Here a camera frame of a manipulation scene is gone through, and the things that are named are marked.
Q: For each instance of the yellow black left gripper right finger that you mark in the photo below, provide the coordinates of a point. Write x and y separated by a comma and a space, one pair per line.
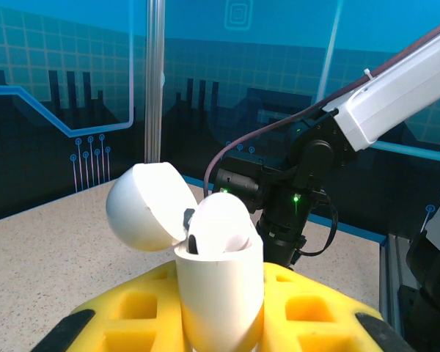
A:
273, 311

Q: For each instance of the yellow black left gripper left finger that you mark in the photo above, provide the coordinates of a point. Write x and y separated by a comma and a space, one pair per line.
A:
168, 304

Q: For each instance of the white earbud charging case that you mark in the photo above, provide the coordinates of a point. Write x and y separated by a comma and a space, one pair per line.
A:
220, 293

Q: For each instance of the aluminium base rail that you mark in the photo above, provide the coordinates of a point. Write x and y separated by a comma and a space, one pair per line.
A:
390, 278

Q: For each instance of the aluminium frame post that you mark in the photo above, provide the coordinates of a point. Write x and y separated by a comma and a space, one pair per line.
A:
154, 73

